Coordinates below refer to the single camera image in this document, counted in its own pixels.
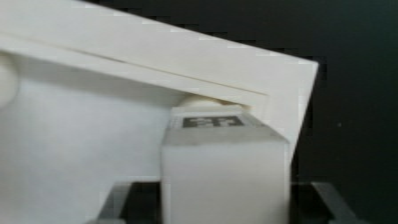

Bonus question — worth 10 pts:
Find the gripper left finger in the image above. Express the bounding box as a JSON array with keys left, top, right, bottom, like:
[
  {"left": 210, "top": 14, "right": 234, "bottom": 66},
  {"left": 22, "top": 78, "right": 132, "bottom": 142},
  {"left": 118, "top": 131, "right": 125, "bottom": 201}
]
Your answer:
[{"left": 86, "top": 182, "right": 132, "bottom": 224}]

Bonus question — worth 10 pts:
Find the white table leg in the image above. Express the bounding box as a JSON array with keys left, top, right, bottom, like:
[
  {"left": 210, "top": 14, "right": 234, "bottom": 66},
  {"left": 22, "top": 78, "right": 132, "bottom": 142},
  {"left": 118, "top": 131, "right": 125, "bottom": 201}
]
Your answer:
[{"left": 161, "top": 96, "right": 290, "bottom": 224}]

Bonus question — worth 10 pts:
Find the white square table top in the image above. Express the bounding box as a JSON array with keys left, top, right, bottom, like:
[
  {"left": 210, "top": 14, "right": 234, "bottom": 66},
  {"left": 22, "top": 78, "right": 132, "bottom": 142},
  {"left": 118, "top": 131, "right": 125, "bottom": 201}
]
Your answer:
[{"left": 0, "top": 0, "right": 319, "bottom": 224}]

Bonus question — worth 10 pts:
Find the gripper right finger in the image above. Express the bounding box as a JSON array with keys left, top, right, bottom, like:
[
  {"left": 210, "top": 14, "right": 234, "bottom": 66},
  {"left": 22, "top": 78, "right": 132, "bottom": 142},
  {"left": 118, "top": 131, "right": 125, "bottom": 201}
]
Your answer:
[{"left": 312, "top": 182, "right": 369, "bottom": 224}]

